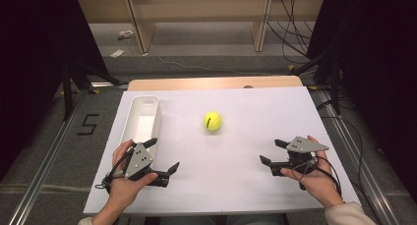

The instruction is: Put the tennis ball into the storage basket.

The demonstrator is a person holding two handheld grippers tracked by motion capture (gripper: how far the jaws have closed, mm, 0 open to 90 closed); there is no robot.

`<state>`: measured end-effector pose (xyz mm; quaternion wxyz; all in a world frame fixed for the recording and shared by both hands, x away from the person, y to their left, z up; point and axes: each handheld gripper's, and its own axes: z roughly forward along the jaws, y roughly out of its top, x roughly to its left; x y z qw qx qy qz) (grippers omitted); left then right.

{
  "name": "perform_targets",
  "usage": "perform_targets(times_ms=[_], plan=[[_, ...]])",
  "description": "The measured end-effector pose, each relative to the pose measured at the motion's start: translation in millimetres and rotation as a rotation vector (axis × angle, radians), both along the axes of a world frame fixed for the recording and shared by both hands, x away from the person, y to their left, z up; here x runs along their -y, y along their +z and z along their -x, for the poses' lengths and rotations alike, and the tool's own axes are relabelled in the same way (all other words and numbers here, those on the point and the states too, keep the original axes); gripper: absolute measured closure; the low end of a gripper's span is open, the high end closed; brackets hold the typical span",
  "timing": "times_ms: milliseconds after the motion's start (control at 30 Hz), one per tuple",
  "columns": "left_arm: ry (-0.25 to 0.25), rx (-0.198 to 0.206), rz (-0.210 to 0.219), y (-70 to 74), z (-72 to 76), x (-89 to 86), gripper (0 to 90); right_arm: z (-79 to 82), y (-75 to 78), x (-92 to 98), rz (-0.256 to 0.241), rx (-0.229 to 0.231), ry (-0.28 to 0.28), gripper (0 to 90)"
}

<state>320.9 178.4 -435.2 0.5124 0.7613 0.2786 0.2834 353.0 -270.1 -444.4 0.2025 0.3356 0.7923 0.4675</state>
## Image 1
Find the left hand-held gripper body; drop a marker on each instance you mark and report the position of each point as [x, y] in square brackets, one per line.
[139, 161]

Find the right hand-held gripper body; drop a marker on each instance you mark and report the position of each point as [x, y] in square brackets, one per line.
[303, 144]

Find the small white box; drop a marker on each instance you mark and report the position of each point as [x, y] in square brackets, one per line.
[126, 33]

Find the dark curtain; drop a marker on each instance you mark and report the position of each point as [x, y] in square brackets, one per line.
[377, 54]
[32, 54]

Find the black tripod stand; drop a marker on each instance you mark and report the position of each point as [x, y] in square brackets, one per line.
[67, 94]
[335, 87]

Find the white paper scrap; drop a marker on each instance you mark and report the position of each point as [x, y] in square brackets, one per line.
[117, 53]

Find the long aluminium floor rail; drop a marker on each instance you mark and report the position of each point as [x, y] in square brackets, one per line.
[41, 172]
[378, 198]

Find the white foam board mat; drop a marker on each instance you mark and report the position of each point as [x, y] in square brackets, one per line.
[246, 172]

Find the light wooden desk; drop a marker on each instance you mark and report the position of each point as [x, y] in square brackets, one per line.
[144, 31]

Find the short aluminium floor rail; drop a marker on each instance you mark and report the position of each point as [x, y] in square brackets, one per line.
[108, 85]

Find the white plastic tray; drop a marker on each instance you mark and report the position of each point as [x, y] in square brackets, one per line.
[144, 126]

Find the yellow tennis ball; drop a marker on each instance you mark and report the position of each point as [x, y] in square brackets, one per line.
[212, 121]

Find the person's left hand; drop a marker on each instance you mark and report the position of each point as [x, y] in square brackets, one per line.
[123, 192]

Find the person's right hand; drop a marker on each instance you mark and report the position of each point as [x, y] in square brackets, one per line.
[319, 185]

